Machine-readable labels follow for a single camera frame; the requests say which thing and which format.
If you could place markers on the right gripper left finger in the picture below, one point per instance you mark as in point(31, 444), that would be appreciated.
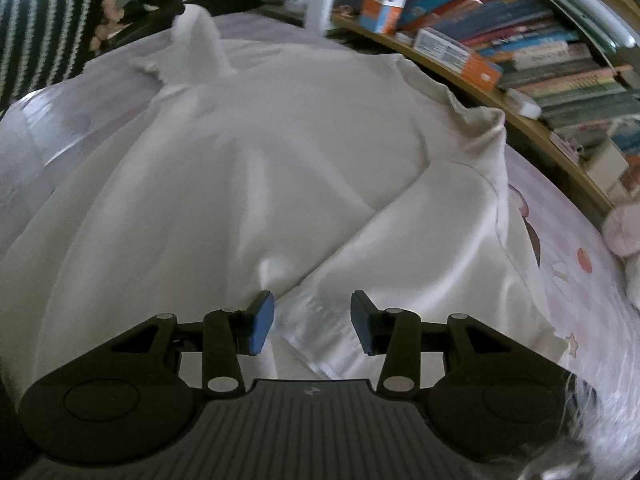
point(228, 335)

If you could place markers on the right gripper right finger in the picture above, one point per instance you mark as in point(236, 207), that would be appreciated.
point(393, 333)

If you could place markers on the white t-shirt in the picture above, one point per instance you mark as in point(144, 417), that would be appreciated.
point(304, 171)

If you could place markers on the pink checkered cartoon bedsheet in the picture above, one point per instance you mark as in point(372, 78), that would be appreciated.
point(48, 135)

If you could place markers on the pink plush toy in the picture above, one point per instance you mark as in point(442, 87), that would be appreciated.
point(621, 232)

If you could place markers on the small white box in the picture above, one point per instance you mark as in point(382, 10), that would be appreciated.
point(522, 104)

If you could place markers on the orange white flat box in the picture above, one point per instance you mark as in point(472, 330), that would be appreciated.
point(461, 60)

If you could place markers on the row of books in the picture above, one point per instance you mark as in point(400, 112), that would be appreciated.
point(564, 54)

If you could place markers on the wooden bookshelf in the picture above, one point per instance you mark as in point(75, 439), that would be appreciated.
point(529, 138)

